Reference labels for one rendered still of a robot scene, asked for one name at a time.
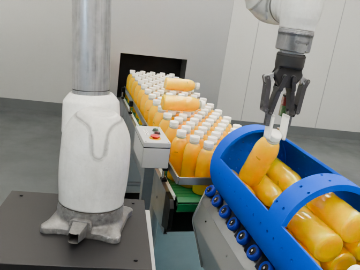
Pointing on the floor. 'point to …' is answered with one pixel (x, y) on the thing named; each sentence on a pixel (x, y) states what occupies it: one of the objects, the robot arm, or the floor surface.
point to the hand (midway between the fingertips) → (276, 127)
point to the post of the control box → (146, 186)
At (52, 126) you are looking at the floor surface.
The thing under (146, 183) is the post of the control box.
